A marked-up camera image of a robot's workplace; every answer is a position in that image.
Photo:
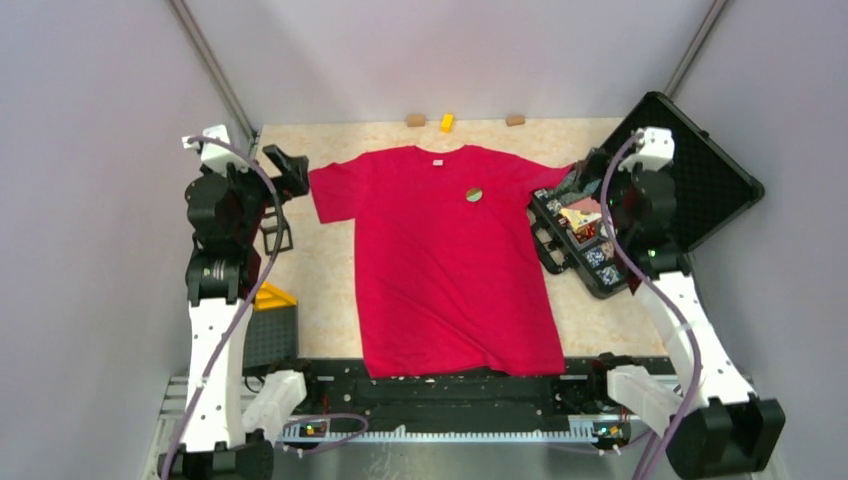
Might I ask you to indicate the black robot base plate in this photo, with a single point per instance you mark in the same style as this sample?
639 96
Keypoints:
471 402

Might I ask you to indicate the black case with chips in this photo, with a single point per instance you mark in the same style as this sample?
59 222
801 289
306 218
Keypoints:
663 215

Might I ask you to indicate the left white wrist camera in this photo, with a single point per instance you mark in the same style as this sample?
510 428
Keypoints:
215 150

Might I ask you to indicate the yellow small block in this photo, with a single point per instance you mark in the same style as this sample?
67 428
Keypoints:
447 123

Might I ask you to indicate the dark grey studded baseplate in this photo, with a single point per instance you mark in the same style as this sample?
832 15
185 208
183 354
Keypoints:
272 336

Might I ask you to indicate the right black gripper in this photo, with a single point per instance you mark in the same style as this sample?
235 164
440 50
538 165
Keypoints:
596 165

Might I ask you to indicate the white round pin brooch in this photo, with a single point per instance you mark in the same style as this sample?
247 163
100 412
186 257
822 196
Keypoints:
474 195

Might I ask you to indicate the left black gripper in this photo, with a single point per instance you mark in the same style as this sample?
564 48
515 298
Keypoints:
294 180

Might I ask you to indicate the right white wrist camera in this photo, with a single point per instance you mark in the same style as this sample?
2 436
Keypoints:
654 149

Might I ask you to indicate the yellow wedge block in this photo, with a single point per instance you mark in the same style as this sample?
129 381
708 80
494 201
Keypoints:
270 297

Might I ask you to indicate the right tan wooden block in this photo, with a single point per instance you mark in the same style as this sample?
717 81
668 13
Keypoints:
515 120

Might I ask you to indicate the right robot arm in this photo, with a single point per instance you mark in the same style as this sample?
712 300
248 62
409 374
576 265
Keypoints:
717 425

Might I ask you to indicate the red t-shirt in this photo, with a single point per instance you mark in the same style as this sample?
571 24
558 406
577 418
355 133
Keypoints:
443 285

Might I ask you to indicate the left tan wooden block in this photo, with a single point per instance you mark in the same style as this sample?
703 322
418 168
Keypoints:
416 120

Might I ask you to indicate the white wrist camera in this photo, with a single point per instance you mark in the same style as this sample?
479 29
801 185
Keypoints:
215 150
654 149

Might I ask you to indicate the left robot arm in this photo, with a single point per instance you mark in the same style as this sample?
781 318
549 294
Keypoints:
218 437

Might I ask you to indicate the tan wooden block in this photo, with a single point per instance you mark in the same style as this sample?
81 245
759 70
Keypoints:
416 120
515 120

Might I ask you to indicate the small black framed box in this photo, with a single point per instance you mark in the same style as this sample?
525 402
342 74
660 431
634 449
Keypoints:
275 232

